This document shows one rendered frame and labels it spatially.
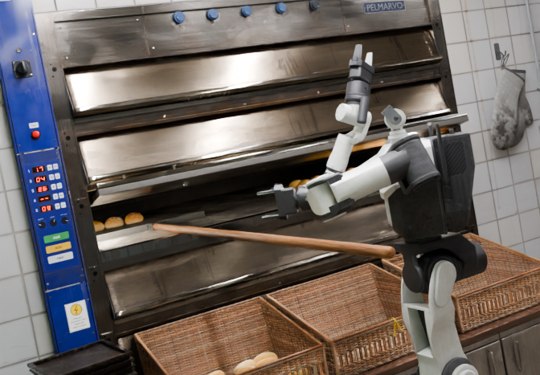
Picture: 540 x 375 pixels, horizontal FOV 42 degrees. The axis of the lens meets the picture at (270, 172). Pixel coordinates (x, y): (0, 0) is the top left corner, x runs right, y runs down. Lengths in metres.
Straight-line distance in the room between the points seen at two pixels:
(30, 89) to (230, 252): 1.02
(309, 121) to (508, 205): 1.24
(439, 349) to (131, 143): 1.38
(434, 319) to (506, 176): 1.68
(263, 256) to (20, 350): 1.02
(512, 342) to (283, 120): 1.32
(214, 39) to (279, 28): 0.31
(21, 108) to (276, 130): 1.05
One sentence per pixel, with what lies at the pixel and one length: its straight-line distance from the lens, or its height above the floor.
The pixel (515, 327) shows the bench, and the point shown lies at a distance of 3.16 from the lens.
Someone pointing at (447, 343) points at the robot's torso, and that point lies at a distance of 2.40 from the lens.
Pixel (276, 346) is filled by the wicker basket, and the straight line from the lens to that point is 2.97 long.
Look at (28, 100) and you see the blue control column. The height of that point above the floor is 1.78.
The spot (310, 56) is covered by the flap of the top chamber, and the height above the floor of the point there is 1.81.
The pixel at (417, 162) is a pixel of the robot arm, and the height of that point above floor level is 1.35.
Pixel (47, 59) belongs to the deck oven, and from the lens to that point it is 2.79.
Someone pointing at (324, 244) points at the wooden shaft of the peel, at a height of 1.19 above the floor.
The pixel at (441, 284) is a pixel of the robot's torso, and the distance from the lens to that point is 2.31.
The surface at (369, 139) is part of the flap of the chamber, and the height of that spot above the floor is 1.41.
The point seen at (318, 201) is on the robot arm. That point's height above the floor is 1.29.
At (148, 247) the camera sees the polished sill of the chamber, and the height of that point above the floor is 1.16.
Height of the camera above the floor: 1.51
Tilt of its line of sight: 3 degrees down
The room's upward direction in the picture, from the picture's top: 10 degrees counter-clockwise
